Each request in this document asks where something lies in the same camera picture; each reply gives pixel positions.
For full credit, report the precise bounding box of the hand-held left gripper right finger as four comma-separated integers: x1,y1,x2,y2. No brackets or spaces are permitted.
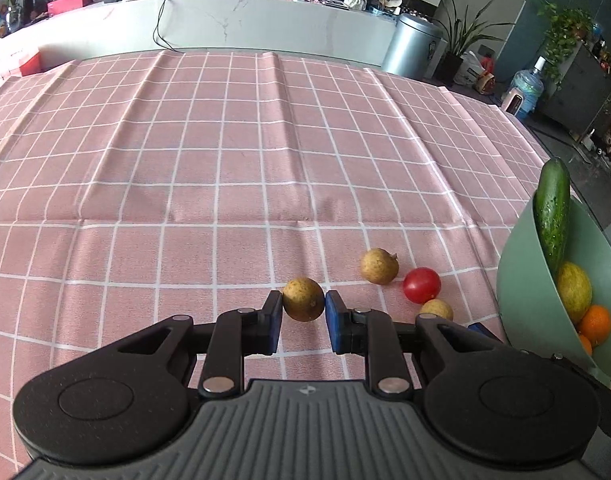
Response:
325,290,511,400

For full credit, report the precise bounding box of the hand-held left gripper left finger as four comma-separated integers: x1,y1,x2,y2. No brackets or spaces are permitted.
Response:
103,290,285,400

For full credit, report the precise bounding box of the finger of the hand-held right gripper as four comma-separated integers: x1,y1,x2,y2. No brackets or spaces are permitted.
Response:
467,323,603,386

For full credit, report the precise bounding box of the brown longan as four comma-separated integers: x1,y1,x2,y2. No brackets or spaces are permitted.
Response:
283,277,326,322
360,248,400,286
419,299,455,322

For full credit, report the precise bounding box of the green colander bowl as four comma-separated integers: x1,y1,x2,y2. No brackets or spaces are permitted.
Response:
495,195,611,386

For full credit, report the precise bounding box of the red tomato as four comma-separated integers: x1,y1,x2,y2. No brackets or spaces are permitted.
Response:
403,267,442,305

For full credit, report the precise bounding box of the large orange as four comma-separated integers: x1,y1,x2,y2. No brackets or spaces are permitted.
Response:
578,305,611,348

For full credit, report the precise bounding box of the yellow-green mango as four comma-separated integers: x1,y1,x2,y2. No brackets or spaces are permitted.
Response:
555,261,593,325

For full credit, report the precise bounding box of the green cucumber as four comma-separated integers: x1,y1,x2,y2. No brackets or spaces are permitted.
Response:
533,157,571,273

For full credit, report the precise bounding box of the pink checked tablecloth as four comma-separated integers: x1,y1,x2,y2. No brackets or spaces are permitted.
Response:
0,50,586,461

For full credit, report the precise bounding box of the small pink heater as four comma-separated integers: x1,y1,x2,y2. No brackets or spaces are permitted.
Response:
503,87,526,117

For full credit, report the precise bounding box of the large water bottle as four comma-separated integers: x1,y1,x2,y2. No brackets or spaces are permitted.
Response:
508,57,545,113

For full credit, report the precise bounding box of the red bag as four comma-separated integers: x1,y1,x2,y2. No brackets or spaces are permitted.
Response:
475,57,496,93

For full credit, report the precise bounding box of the dark grey cabinet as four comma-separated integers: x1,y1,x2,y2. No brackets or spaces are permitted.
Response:
540,45,611,133

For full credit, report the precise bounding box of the white plastic bag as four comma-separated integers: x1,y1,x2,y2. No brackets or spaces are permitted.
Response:
453,51,486,87

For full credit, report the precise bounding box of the snake plant in black pot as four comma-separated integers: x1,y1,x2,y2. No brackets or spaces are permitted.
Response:
433,0,516,86

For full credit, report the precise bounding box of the silver trash can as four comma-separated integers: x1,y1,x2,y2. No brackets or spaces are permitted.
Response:
381,12,443,80

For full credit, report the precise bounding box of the white marble console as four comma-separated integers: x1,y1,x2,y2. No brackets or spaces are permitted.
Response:
36,0,411,68

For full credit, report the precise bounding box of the green pothos plant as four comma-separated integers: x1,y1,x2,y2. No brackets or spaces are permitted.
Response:
530,0,593,83

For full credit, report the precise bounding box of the row of bottles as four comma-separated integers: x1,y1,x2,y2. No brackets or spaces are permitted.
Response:
588,22,611,68

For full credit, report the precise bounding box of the red and white box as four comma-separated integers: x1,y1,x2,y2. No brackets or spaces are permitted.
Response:
6,50,40,78

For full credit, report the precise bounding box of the long red box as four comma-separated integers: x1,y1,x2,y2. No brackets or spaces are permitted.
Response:
48,0,94,17

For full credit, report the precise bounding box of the black cable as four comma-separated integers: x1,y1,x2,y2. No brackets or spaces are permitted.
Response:
153,0,186,51

